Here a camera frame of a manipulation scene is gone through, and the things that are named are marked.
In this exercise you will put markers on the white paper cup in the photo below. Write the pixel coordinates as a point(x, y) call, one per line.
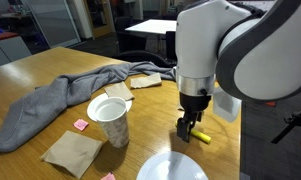
point(111, 115)

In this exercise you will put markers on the grey sweatshirt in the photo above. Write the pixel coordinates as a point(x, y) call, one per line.
point(31, 113)

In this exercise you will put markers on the brown napkin on plate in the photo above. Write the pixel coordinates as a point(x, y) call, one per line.
point(119, 90)

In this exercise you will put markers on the white paper plate near base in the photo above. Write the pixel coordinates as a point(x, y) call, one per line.
point(171, 165)

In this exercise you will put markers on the pink sticky note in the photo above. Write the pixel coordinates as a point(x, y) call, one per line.
point(109, 176)
point(80, 124)

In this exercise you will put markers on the black tripod stand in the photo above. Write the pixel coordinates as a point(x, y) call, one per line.
point(291, 122)

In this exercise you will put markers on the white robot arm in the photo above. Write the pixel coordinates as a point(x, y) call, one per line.
point(251, 54)

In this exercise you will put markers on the white background table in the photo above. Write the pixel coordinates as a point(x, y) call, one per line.
point(154, 26)

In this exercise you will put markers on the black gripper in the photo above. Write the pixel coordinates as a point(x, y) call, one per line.
point(193, 107)

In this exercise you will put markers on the yellow highlighter marker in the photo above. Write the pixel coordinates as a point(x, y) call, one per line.
point(197, 134)

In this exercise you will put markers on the brown napkin behind cup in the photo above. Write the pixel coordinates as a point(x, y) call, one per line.
point(74, 152)

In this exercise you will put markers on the pink sticky note right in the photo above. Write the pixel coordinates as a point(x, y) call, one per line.
point(80, 124)

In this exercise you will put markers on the pink sticky note left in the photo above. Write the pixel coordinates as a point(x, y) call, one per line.
point(109, 176)

